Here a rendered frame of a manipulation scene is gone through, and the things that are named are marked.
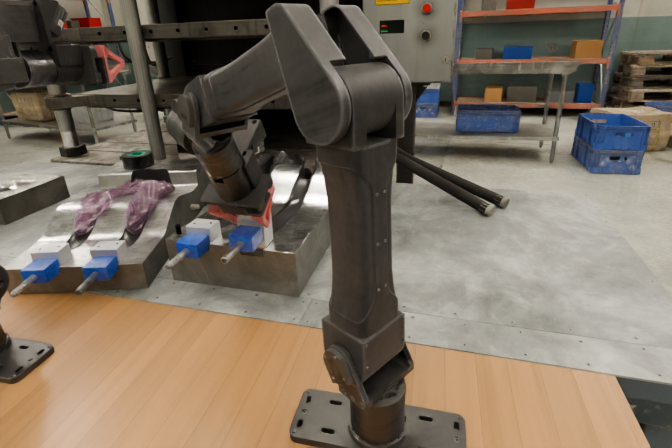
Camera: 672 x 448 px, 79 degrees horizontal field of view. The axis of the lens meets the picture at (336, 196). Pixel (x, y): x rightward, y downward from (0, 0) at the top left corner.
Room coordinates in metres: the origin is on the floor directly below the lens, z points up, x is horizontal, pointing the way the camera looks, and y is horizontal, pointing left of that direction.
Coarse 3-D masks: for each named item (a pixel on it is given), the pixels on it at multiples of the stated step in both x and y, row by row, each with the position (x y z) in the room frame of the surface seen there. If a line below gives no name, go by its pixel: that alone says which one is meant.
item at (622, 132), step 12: (588, 120) 3.72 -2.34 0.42; (612, 120) 3.93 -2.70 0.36; (624, 120) 3.84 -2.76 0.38; (636, 120) 3.62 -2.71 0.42; (576, 132) 3.95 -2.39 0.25; (588, 132) 3.67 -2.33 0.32; (600, 132) 3.44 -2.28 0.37; (612, 132) 3.42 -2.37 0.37; (624, 132) 3.39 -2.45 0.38; (636, 132) 3.37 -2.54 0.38; (648, 132) 3.35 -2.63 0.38; (588, 144) 3.60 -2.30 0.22; (600, 144) 3.43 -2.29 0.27; (612, 144) 3.41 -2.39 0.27; (624, 144) 3.39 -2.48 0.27; (636, 144) 3.37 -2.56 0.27
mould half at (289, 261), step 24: (288, 168) 0.96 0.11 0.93; (288, 192) 0.88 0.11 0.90; (312, 192) 0.87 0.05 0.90; (216, 216) 0.79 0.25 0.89; (312, 216) 0.78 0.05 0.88; (168, 240) 0.69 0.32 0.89; (216, 240) 0.68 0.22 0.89; (288, 240) 0.67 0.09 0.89; (312, 240) 0.70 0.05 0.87; (192, 264) 0.68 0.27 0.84; (216, 264) 0.66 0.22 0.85; (240, 264) 0.65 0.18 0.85; (264, 264) 0.63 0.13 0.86; (288, 264) 0.62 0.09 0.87; (312, 264) 0.70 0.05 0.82; (240, 288) 0.65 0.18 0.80; (264, 288) 0.64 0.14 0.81; (288, 288) 0.62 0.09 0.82
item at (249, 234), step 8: (240, 216) 0.66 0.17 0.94; (248, 216) 0.66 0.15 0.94; (240, 224) 0.65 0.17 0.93; (248, 224) 0.65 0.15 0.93; (256, 224) 0.64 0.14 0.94; (232, 232) 0.62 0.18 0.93; (240, 232) 0.62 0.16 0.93; (248, 232) 0.62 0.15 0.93; (256, 232) 0.62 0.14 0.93; (264, 232) 0.64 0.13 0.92; (272, 232) 0.67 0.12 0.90; (232, 240) 0.61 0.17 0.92; (240, 240) 0.61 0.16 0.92; (248, 240) 0.60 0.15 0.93; (256, 240) 0.62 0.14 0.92; (264, 240) 0.64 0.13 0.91; (232, 248) 0.58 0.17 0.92; (240, 248) 0.59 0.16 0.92; (248, 248) 0.60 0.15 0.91; (224, 256) 0.56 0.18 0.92; (232, 256) 0.57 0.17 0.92
